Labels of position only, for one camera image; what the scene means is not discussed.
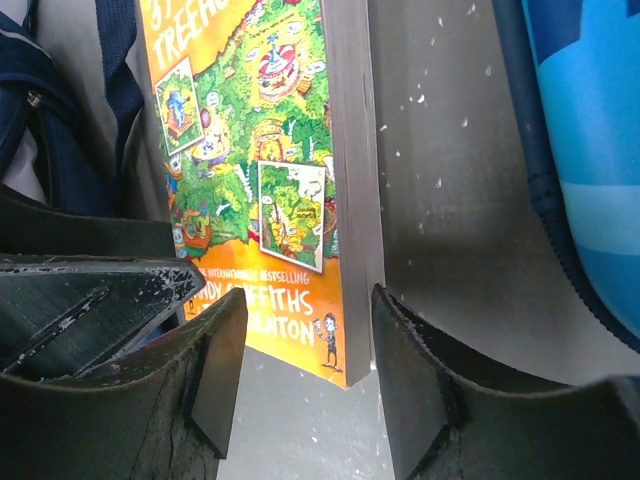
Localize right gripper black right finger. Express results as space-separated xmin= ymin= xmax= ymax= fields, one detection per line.
xmin=371 ymin=286 xmax=639 ymax=479

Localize orange Treehouse book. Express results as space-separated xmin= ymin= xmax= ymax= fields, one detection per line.
xmin=140 ymin=1 xmax=372 ymax=389

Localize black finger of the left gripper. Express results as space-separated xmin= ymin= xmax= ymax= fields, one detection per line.
xmin=1 ymin=255 xmax=205 ymax=376

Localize navy blue backpack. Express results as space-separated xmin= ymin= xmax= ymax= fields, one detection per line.
xmin=1 ymin=1 xmax=143 ymax=217

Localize blue dinosaur pencil case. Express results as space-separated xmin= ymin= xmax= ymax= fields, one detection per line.
xmin=493 ymin=1 xmax=639 ymax=349

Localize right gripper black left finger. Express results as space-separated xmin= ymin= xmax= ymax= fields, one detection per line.
xmin=1 ymin=288 xmax=248 ymax=479

